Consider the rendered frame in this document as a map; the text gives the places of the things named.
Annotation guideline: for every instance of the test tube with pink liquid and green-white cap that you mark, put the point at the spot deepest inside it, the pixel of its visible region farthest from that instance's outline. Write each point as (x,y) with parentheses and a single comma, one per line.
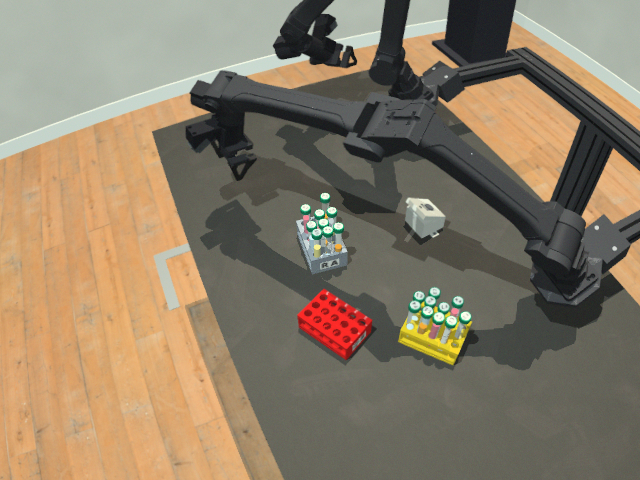
(306,210)

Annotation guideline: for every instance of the red tube rack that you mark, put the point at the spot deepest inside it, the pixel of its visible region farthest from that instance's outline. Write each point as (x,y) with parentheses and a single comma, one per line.
(317,318)

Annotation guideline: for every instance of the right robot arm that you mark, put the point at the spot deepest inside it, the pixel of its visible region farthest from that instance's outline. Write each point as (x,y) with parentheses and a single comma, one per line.
(382,70)

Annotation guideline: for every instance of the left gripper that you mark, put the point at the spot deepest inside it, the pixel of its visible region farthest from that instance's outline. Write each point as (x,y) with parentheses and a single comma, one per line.
(243,142)

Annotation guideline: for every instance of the yellow tube rack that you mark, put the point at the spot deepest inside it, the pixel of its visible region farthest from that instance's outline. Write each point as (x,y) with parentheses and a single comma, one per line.
(452,351)

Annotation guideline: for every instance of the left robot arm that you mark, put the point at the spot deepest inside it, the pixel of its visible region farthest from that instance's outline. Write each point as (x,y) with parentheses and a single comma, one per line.
(426,135)

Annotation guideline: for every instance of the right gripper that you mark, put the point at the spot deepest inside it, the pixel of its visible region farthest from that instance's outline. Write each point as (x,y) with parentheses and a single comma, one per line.
(332,59)

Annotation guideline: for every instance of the grey tube rack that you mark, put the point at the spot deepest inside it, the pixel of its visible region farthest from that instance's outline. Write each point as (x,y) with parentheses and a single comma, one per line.
(324,262)

